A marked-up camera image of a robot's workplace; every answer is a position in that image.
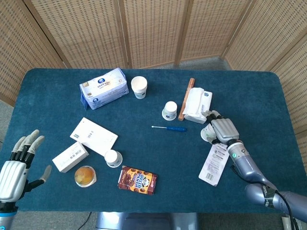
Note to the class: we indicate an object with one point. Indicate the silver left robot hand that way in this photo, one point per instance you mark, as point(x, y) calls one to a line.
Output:
point(12, 177)

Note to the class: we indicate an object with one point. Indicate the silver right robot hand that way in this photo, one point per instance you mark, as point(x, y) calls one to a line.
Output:
point(224, 130)

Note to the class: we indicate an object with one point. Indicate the white floral paper cup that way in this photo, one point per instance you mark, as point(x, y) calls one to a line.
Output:
point(206, 134)
point(169, 110)
point(112, 158)

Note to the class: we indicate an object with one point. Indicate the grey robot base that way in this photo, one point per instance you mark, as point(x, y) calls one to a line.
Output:
point(146, 221)

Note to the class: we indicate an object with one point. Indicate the orange fruit jelly cup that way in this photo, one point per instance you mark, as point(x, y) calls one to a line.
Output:
point(84, 176)

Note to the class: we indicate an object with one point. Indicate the upright paper cup stack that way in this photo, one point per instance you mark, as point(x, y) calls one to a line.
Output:
point(139, 87)

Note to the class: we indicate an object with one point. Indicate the lilac blister card package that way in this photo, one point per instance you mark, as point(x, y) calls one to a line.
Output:
point(212, 165)

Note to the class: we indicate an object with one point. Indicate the white opened tissue pack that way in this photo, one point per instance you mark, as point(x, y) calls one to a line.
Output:
point(196, 105)

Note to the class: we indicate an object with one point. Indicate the wooden rolling stick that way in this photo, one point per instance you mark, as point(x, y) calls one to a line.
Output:
point(185, 100)

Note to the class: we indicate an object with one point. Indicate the small white cardboard box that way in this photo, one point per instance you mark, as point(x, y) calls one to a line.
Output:
point(69, 157)

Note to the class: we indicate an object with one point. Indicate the teal table cloth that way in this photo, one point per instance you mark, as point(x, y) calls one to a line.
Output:
point(148, 148)

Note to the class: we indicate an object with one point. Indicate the flat white cardboard box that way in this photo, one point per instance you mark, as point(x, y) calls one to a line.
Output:
point(93, 136)

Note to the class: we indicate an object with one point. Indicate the Hello Panda biscuit box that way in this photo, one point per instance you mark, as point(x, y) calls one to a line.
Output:
point(136, 180)

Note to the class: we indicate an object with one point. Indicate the wooden rattan folding screen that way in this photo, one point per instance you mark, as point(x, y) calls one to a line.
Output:
point(153, 28)

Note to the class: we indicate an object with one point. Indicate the blue sealed tissue pack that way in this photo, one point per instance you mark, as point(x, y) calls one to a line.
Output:
point(103, 88)

